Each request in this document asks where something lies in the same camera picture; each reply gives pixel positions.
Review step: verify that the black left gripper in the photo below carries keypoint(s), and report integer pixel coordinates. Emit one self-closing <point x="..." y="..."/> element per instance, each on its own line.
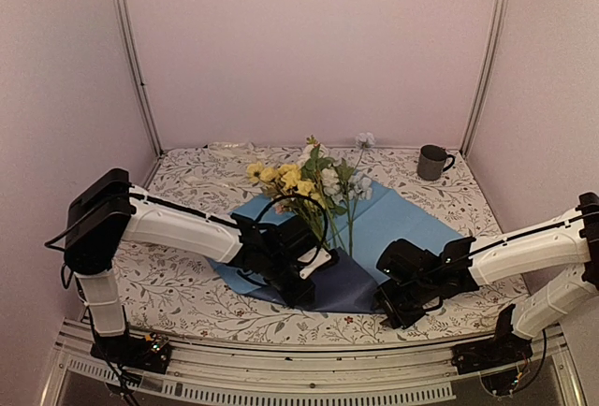
<point x="295" y="297"/>

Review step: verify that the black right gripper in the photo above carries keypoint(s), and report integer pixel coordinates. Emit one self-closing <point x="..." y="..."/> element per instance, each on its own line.
<point x="395" y="318"/>

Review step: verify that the blue wrapping paper sheet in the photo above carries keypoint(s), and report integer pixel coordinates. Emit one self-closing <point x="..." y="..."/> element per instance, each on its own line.
<point x="349" y="285"/>

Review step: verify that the yellow fake flower stem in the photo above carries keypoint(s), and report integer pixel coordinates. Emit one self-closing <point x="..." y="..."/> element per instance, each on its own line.
<point x="285" y="183"/>

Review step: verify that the white blue fake flower stem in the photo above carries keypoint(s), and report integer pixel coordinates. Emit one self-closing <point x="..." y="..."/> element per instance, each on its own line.
<point x="345" y="186"/>

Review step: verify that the pale blue fake flower stem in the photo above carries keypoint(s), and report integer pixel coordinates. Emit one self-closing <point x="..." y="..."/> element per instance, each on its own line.
<point x="364" y="141"/>

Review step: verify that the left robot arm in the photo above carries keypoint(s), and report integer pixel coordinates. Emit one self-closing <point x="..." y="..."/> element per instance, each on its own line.
<point x="113" y="210"/>

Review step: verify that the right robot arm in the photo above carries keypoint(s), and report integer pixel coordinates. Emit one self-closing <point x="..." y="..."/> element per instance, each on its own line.
<point x="417" y="276"/>

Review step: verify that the clear plastic wrap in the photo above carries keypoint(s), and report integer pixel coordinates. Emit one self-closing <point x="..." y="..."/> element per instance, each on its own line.
<point x="232" y="148"/>

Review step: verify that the dark grey metal mug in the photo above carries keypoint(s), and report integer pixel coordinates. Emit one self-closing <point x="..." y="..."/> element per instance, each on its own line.
<point x="433" y="162"/>

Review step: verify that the front aluminium rail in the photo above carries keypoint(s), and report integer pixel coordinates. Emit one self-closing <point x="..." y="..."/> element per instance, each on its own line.
<point x="216" y="372"/>

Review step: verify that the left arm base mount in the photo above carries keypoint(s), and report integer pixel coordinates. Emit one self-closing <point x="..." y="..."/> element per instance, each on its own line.
<point x="151" y="353"/>

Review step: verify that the left aluminium frame post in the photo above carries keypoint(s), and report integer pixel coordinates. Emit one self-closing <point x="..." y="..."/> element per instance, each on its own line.
<point x="132" y="58"/>

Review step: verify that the aluminium frame post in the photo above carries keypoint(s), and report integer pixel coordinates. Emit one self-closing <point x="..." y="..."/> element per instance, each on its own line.
<point x="132" y="58"/>
<point x="481" y="91"/>

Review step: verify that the right aluminium frame post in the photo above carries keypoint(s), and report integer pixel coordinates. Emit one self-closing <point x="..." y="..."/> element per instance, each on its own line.
<point x="481" y="91"/>

